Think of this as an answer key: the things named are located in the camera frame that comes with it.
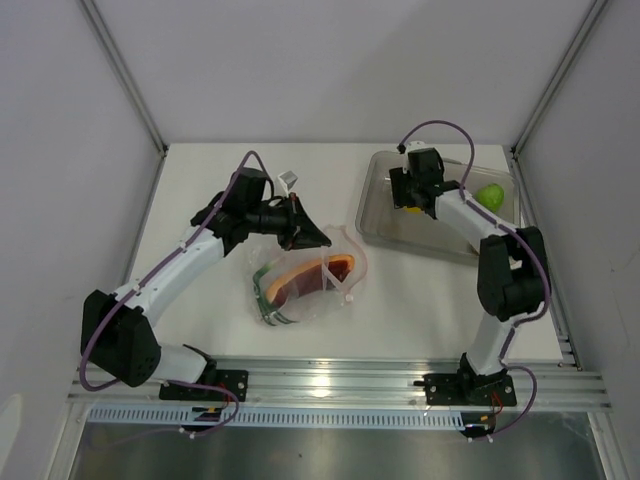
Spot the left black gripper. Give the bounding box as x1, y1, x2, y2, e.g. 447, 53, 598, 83
247, 193, 331, 252

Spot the red meat slice toy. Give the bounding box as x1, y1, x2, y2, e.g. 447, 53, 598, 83
266, 254, 355, 307

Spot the clear zip top bag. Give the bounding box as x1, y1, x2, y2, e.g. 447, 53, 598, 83
245, 225, 368, 327

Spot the green guava toy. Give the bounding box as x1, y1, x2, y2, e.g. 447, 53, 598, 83
474, 183, 505, 213

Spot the green onion toy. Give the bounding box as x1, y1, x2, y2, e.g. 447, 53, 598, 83
251, 257, 301, 327

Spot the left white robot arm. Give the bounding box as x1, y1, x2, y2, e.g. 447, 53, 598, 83
79, 167, 331, 400

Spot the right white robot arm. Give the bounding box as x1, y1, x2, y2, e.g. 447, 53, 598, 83
389, 147, 551, 407

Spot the clear plastic tray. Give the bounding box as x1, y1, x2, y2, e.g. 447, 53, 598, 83
355, 151, 520, 265

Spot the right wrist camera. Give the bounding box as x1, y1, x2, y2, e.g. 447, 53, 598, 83
396, 141, 428, 155

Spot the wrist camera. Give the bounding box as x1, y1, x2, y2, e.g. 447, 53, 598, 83
275, 170, 299, 197
396, 141, 428, 155

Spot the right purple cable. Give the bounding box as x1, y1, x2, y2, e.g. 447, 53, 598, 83
399, 119, 551, 441

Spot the purple cable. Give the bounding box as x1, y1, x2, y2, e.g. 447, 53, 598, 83
78, 151, 271, 392
399, 119, 551, 441

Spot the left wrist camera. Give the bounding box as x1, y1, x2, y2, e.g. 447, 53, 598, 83
275, 170, 299, 197

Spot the aluminium mounting rail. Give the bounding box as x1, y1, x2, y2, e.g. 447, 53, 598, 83
67, 355, 612, 414

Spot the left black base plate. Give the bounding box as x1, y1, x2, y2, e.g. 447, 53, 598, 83
159, 368, 249, 402

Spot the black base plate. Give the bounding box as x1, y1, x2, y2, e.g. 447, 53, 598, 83
413, 372, 517, 407
159, 368, 249, 402

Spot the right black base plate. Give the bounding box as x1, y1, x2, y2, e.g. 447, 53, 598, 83
413, 372, 517, 407

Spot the white slotted cable duct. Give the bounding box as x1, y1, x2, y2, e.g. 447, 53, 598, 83
87, 404, 465, 431

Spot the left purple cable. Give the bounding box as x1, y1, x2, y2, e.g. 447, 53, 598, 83
78, 151, 271, 392

